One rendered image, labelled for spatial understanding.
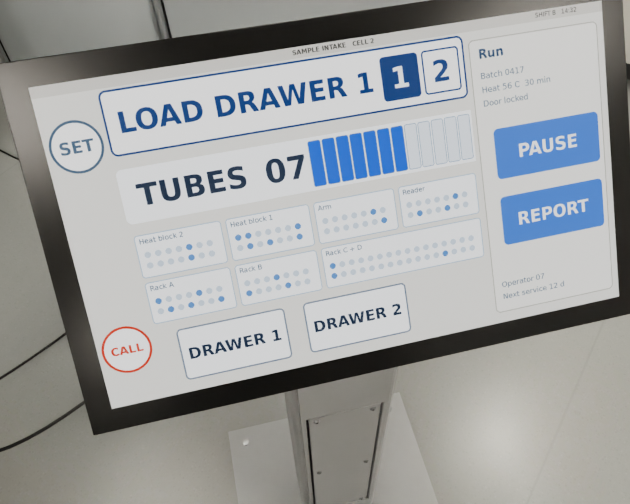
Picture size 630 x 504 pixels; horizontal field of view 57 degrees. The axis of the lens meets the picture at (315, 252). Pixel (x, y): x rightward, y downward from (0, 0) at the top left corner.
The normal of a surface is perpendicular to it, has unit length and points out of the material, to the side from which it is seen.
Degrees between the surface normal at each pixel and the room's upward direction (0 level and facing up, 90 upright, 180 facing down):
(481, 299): 50
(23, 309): 0
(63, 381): 0
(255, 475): 5
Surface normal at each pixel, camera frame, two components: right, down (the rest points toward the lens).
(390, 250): 0.16, 0.18
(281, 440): -0.04, -0.69
